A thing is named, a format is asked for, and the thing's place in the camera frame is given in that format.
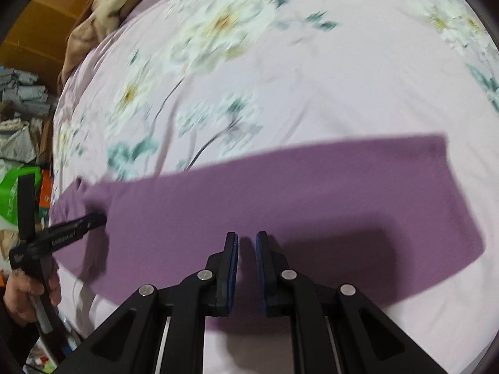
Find wooden wardrobe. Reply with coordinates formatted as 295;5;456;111
1;0;89;93

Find orange cardboard box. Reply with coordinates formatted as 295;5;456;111
39;170;52;213

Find brown fleece blanket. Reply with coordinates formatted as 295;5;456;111
57;0;142;92

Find pile of grey clothes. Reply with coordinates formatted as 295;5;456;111
1;67;51;117

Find person's left hand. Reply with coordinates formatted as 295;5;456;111
3;264;62;326

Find green shopping bag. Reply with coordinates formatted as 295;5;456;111
0;166;42;226

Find purple knit pants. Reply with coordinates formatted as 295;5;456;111
50;136;484;323

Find pink floral duvet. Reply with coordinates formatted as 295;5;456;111
52;0;498;373

